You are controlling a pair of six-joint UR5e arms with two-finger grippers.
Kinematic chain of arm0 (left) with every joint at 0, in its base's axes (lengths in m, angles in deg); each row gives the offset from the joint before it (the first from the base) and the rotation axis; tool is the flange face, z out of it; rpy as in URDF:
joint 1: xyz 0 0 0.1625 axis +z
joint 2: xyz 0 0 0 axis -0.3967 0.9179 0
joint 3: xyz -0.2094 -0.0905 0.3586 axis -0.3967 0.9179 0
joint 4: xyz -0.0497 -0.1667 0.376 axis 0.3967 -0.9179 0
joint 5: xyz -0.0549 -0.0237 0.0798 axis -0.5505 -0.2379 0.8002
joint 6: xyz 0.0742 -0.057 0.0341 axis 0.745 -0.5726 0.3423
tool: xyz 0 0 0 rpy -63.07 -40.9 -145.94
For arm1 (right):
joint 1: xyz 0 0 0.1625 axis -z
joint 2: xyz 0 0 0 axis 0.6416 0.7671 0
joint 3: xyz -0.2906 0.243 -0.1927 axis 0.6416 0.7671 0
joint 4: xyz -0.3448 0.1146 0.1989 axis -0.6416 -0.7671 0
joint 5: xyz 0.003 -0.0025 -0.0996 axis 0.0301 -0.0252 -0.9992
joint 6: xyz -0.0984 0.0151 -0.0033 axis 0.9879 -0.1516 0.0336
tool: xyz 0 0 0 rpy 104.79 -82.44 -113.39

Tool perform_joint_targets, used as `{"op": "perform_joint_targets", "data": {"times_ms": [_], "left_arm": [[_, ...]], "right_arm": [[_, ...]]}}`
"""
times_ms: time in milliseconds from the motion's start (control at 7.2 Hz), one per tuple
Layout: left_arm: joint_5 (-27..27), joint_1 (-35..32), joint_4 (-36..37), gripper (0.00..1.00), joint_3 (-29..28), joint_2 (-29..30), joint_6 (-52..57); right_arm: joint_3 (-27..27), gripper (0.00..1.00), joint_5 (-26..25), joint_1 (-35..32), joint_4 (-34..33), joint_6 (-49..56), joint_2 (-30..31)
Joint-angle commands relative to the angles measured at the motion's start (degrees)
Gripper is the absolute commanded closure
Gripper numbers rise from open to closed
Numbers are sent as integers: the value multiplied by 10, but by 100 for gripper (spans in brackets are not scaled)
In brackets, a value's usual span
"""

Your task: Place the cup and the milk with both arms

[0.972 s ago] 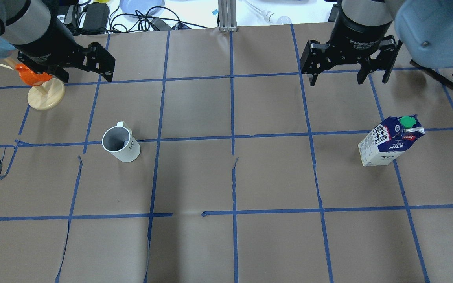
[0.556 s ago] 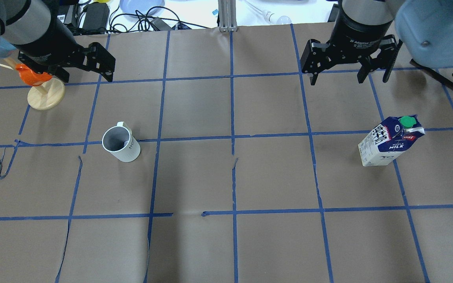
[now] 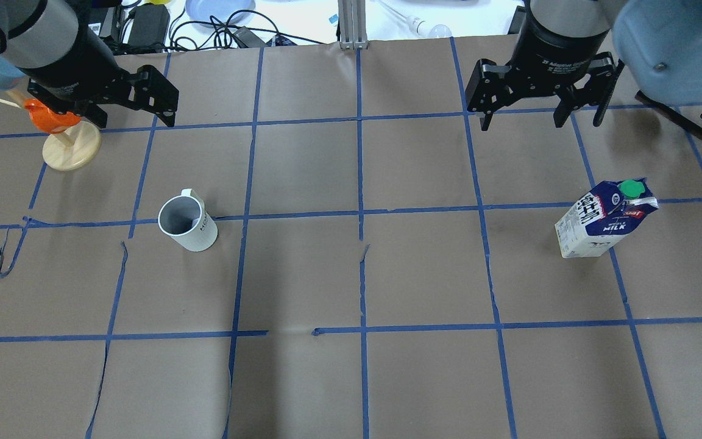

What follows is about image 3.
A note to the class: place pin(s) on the white light bulb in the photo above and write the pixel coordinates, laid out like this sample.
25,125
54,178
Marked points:
426,28

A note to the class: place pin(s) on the orange cup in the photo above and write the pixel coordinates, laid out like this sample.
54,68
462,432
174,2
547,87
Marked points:
48,121

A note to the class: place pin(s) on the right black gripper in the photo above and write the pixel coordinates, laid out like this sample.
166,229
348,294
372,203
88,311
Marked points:
555,52

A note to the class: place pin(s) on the black power adapter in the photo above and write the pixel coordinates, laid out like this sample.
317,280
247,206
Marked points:
147,32

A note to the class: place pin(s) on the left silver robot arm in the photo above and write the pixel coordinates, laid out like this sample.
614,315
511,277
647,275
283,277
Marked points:
35,33

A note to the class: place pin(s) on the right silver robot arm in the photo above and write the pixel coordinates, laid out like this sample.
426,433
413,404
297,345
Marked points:
659,41

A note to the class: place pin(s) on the blue plate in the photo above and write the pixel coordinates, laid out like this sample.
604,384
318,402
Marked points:
226,11

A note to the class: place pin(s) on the milk carton green cap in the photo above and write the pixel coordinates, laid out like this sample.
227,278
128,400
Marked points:
604,216

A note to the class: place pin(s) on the wooden mug tree stand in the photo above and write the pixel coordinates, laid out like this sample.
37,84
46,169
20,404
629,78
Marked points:
67,151

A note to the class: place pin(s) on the white mug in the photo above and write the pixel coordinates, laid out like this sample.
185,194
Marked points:
185,219

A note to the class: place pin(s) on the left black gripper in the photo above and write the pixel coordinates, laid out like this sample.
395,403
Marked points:
70,68

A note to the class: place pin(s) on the aluminium frame post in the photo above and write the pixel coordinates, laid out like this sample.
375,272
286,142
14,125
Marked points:
352,26

